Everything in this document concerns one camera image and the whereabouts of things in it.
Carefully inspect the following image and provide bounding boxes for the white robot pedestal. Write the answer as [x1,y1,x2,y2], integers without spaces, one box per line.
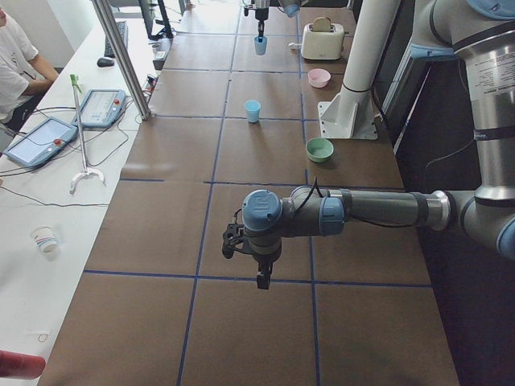
[318,0,401,140]

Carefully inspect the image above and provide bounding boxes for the pink bowl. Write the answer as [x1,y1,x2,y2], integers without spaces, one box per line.
[307,68,332,88]

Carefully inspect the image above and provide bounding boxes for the toast slice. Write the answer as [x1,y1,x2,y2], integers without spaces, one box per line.
[312,17,332,32]

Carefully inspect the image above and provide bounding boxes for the teach pendant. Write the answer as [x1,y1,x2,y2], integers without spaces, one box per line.
[4,117,78,168]
[75,89,126,130]

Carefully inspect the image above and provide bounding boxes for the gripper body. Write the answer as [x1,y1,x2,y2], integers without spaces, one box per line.
[253,0,269,21]
[251,243,282,274]

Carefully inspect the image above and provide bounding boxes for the seated person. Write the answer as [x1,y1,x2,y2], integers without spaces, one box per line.
[1,11,59,132]

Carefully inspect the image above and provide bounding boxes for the red object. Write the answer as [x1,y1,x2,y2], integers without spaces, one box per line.
[1,351,46,380]

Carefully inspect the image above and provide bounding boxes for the blue cup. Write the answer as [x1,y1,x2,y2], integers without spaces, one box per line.
[254,36,268,55]
[244,100,262,123]

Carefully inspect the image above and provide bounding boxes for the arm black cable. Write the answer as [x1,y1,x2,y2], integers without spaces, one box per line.
[289,176,484,228]

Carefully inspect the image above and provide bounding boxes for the green bowl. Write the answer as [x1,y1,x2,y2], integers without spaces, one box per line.
[306,138,334,163]

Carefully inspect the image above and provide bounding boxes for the aluminium frame post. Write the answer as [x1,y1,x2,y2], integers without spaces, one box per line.
[92,0,151,121]

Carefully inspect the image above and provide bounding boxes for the black keyboard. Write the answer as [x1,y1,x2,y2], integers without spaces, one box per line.
[103,20,129,58]

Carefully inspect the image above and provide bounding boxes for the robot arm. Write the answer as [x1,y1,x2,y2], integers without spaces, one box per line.
[251,0,301,43]
[222,1,514,289]

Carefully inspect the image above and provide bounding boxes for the teach pendant far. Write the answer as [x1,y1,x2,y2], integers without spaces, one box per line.
[75,89,126,130]

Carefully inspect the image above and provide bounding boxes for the teach pendant near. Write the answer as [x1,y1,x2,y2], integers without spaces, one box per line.
[4,117,78,168]

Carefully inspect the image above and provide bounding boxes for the black computer mouse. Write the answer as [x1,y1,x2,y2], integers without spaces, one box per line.
[97,57,114,68]

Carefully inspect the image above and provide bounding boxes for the paper cup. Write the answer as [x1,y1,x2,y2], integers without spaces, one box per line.
[31,227,58,253]

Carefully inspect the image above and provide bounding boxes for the black monitor stand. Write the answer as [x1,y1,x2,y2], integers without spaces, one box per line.
[138,0,174,41]

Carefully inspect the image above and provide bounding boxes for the grabber stick tool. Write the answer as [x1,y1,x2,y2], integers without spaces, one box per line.
[69,74,105,195]

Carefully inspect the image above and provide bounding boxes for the cream toaster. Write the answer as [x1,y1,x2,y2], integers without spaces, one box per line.
[301,23,344,60]

